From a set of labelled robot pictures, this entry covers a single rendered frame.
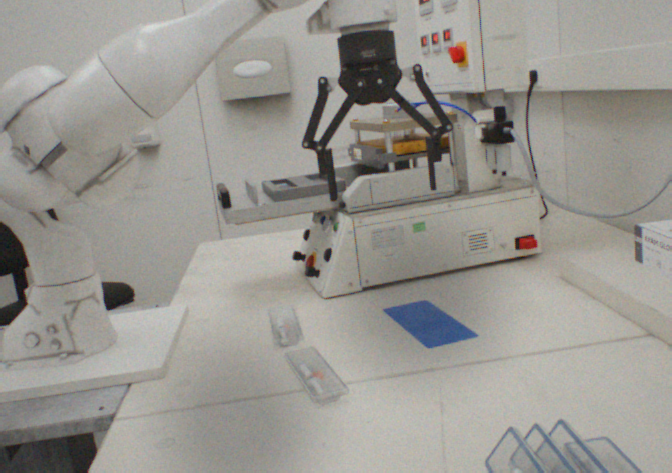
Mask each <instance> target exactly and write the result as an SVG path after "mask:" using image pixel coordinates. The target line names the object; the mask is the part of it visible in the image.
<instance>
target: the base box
mask: <svg viewBox="0 0 672 473"><path fill-rule="evenodd" d="M541 251H542V250H541V233H540V216H539V199H538V191H537V190H536V188H535V187H529V188H523V189H517V190H511V191H506V192H500V193H494V194H488V195H482V196H476V197H471V198H465V199H459V200H453V201H447V202H441V203H436V204H430V205H424V206H418V207H412V208H406V209H401V210H395V211H389V212H383V213H377V214H371V215H366V216H360V217H354V218H349V217H348V216H346V220H345V223H344V226H343V229H342V232H341V235H340V239H339V242H338V245H337V248H336V251H335V255H334V258H333V261H332V264H331V267H330V271H329V274H328V277H327V280H326V283H325V287H324V290H323V293H322V296H323V297H324V298H328V297H333V296H338V295H343V294H348V293H353V292H358V291H362V288H363V287H376V286H378V285H380V284H383V283H388V282H393V281H398V280H403V279H409V278H414V277H419V276H424V275H429V274H434V273H439V272H444V271H449V270H454V269H459V268H464V267H470V266H475V265H480V264H485V263H490V262H495V261H500V260H505V259H510V258H523V257H525V255H531V254H536V253H541Z"/></svg>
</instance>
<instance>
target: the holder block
mask: <svg viewBox="0 0 672 473"><path fill-rule="evenodd" d="M335 177H336V176H335ZM261 183H262V190H263V192H264V193H265V194H266V195H268V196H269V197H270V198H271V199H272V200H273V201H274V202H281V201H287V200H293V199H299V198H306V197H312V196H318V195H324V194H330V193H329V186H328V178H327V175H320V173H313V174H307V175H300V176H294V177H287V178H281V179H274V180H268V181H262V182H261ZM336 185H337V192H343V191H346V182H345V180H344V179H341V178H339V177H336Z"/></svg>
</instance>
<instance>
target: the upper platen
mask: <svg viewBox="0 0 672 473"><path fill-rule="evenodd" d="M393 132H394V136H392V144H393V152H396V153H397V161H403V160H410V159H416V158H422V157H427V150H426V140H425V137H427V136H430V135H429V134H428V133H412V134H409V133H408V129H407V130H400V131H393ZM357 144H362V145H367V146H372V147H378V148H382V149H383V153H386V146H385V138H378V139H371V140H364V141H357ZM441 150H442V154H448V153H449V145H448V135H443V136H442V137H441Z"/></svg>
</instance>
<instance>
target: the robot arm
mask: <svg viewBox="0 0 672 473"><path fill-rule="evenodd" d="M308 1H309V0H209V1H208V2H207V3H205V4H204V5H203V6H201V7H200V8H199V9H198V10H196V11H195V12H192V13H190V14H188V15H185V16H183V17H180V18H178V19H173V20H164V21H155V22H146V23H140V24H139V25H137V26H136V27H134V28H133V29H131V30H129V31H127V32H125V33H123V34H121V35H119V36H117V37H115V38H113V39H112V40H111V41H109V42H108V43H107V44H106V45H104V46H103V47H102V48H101V49H99V50H98V51H96V52H95V53H94V54H93V55H92V56H91V57H90V58H89V59H88V60H86V61H85V62H84V63H83V64H82V65H81V66H80V67H79V68H78V69H77V70H76V71H75V72H74V73H73V74H72V75H71V76H70V77H68V76H66V75H65V74H63V73H62V72H60V71H59V70H57V69H56V68H54V67H53V66H38V65H36V66H33V67H30V68H27V69H24V70H22V71H20V72H18V73H17V74H15V75H14V76H13V77H11V78H10V79H9V80H8V81H7V82H6V83H5V84H4V85H3V87H2V89H1V91H0V120H1V123H2V125H1V127H0V133H4V132H6V131H7V133H8V134H9V136H10V138H11V145H10V146H9V147H8V148H7V149H6V150H5V151H4V152H2V153H0V221H1V222H2V223H4V224H5V225H7V226H8V227H10V229H11V230H12V231H13V232H14V234H15V235H16V236H17V238H18V239H19V240H20V241H21V243H22V245H23V247H24V250H25V253H26V256H27V259H28V262H29V265H30V268H31V271H32V275H33V279H34V283H33V284H32V285H31V286H29V287H28V288H27V289H26V290H25V295H26V299H27V302H28V305H27V307H26V308H25V309H24V310H23V311H22V312H21V313H20V314H19V315H18V316H17V317H16V319H15V320H14V321H13V322H12V323H11V324H10V325H9V326H8V327H7V328H6V331H5V334H4V337H3V340H2V345H3V351H2V352H1V353H0V372H9V371H18V370H27V369H36V368H45V367H53V366H62V365H71V364H75V363H76V362H78V361H80V360H82V359H84V358H86V357H88V356H90V355H93V354H95V353H98V352H100V351H103V350H104V349H106V348H108V347H109V346H111V345H112V344H114V343H116V340H117V336H118V334H117V332H116V331H115V329H114V327H113V326H112V323H111V320H110V318H109V315H108V312H107V310H106V307H105V304H104V301H103V289H102V284H101V279H100V276H99V274H98V272H97V270H96V269H95V264H94V260H93V255H92V250H91V245H90V240H89V237H88V235H87V234H86V233H85V231H84V230H83V229H81V228H79V227H77V226H74V225H70V224H67V223H64V222H60V221H57V220H54V219H52V218H51V217H50V215H49V214H48V212H47V210H49V209H51V208H56V207H61V206H66V205H71V204H76V203H81V202H83V203H85V204H86V205H87V206H88V207H90V208H91V209H101V208H106V207H109V206H112V205H115V204H118V203H119V202H121V201H122V200H124V199H125V198H126V197H128V196H129V195H130V194H132V192H133V191H134V190H135V188H136V186H137V184H138V182H139V180H140V178H141V163H140V161H139V158H138V155H137V149H136V148H135V149H134V150H133V151H132V152H131V151H130V149H129V148H128V147H127V145H126V144H125V143H124V142H126V141H128V140H130V139H131V138H133V137H134V136H136V135H137V134H138V133H140V132H141V131H143V130H144V129H145V128H147V127H148V126H150V125H151V124H153V123H154V122H155V121H157V120H158V119H160V118H161V117H162V116H163V115H164V114H166V113H167V112H168V111H169V110H170V109H171V108H172V107H174V106H175V104H176V103H177V102H178V101H179V100H180V99H181V97H182V96H183V95H184V94H185V93H186V92H187V90H188V89H189V88H190V87H191V86H192V85H193V83H194V82H195V81H196V80H197V79H198V78H199V76H200V75H201V74H202V73H203V72H204V70H205V69H206V68H207V67H208V66H209V65H210V64H211V62H212V61H213V60H214V59H215V58H216V57H217V56H218V55H219V54H220V53H221V51H223V50H224V49H225V48H227V47H228V46H229V45H231V44H232V43H233V42H234V41H236V40H237V39H238V38H240V37H241V36H242V35H243V34H245V33H246V32H247V31H249V30H250V29H251V28H252V27H254V26H255V25H256V24H258V23H259V22H260V21H262V20H263V19H264V18H265V17H267V16H268V15H269V14H272V13H276V12H280V11H284V10H288V9H292V8H296V7H299V6H301V5H303V4H304V3H306V2H308ZM397 21H398V19H397V8H396V0H327V1H324V3H323V4H322V5H321V6H320V7H319V8H318V10H317V11H315V12H314V13H313V14H312V15H311V16H310V17H309V18H308V19H307V20H306V30H307V33H308V34H309V35H318V34H334V33H341V36H340V37H339V38H337V45H338V53H339V61H340V75H339V77H325V76H321V77H319V79H318V96H317V99H316V102H315V105H314V108H313V111H312V114H311V117H310V120H309V123H308V126H307V129H306V132H305V135H304V138H303V141H302V144H301V145H302V147H303V148H304V149H310V150H313V151H315V152H316V154H317V161H318V169H319V173H320V175H327V178H328V186H329V193H330V201H331V202H332V201H336V200H337V198H338V193H337V185H336V177H335V169H334V162H333V154H332V148H327V149H326V147H327V145H328V144H329V142H330V141H331V139H332V137H333V136H334V134H335V133H336V131H337V130H338V128H339V127H340V125H341V123H342V122H343V120H344V119H345V117H346V116H347V114H348V113H349V111H350V110H351V108H352V107H353V105H354V104H355V103H356V104H357V105H360V106H367V105H369V104H372V103H376V104H382V103H385V102H387V101H389V100H390V98H391V99H392V100H393V101H394V102H395V103H396V104H398V105H399V106H400V107H401V108H402V109H403V110H404V111H405V112H406V113H407V114H408V115H409V116H410V117H411V118H412V119H413V120H415V121H416V122H417V123H418V124H419V125H420V126H421V127H422V128H423V129H424V130H425V131H426V132H427V133H428V134H429V135H430V136H427V137H425V140H426V150H427V160H428V170H429V180H430V188H431V191H433V190H437V187H436V177H435V167H434V163H435V162H441V160H442V150H441V137H442V136H443V135H444V134H446V133H448V132H451V131H452V130H453V124H452V123H451V121H450V120H449V118H448V116H447V115H446V113H445V112H444V110H443V109H442V107H441V105H440V104H439V102H438V101H437V99H436V97H435V96H434V94H433V93H432V91H431V89H430V88H429V86H428V85H427V83H426V82H425V80H424V75H423V70H422V66H421V65H420V64H415V65H414V66H411V67H407V68H403V69H400V68H399V66H398V63H397V54H396V45H395V35H394V31H393V30H389V24H391V23H395V22H397ZM402 76H405V77H407V78H408V80H409V81H410V82H415V83H416V85H417V87H418V89H419V90H420V92H421V93H422V95H423V97H424V98H425V100H426V101H427V103H428V105H429V106H430V108H431V109H432V111H433V112H434V114H435V116H436V117H437V119H438V120H439V122H440V123H441V125H440V126H438V127H435V126H434V125H433V124H432V123H431V122H430V121H429V120H427V119H426V118H425V117H424V116H423V115H422V114H421V113H420V112H419V111H418V110H417V109H416V108H415V107H414V106H413V105H412V104H411V103H410V102H408V101H407V100H406V99H405V98H404V97H403V96H402V95H401V94H400V93H399V92H398V91H397V90H396V88H397V86H398V84H399V82H400V80H401V79H402ZM337 85H339V86H340V87H341V88H342V89H343V90H344V92H345V93H346V94H347V95H348V96H347V97H346V99H345V100H344V102H343V103H342V105H341V107H340V108H339V110H338V112H337V113H336V115H335V116H334V118H333V119H332V121H331V123H330V124H329V126H328V127H327V129H326V130H325V132H324V133H323V135H322V137H321V138H320V140H319V141H315V140H314V138H315V135H316V132H317V129H318V126H319V123H320V121H321V118H322V115H323V112H324V109H325V106H326V103H327V100H328V96H329V93H332V92H333V91H334V88H335V86H337Z"/></svg>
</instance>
